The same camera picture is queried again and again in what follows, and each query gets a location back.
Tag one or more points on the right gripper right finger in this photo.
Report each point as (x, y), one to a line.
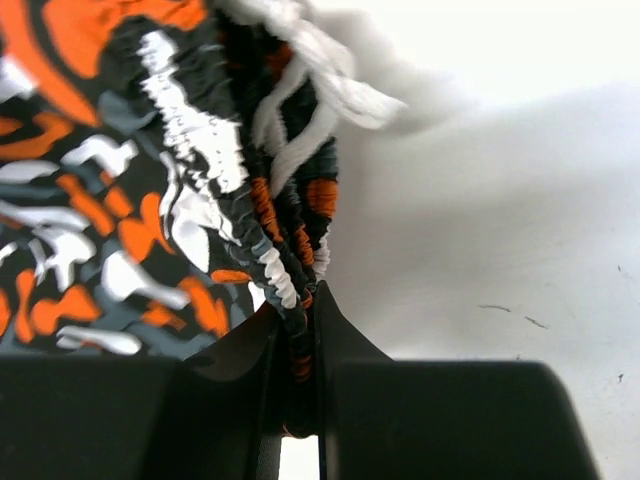
(382, 418)

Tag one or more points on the orange camouflage shorts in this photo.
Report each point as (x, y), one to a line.
(167, 167)

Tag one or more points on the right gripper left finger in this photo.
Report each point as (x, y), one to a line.
(211, 416)

